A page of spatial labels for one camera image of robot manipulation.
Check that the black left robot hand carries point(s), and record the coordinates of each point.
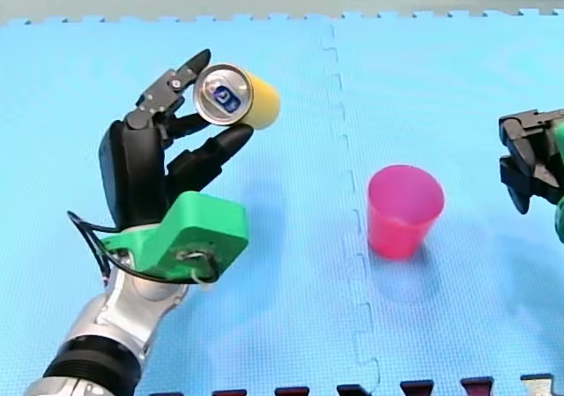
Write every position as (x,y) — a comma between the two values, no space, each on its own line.
(141,158)

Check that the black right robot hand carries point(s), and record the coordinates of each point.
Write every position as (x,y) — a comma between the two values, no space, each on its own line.
(526,158)

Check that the yellow drink can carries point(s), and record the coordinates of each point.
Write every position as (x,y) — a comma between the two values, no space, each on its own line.
(247,100)

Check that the pink plastic cup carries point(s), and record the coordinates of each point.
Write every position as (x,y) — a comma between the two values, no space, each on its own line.
(403,219)

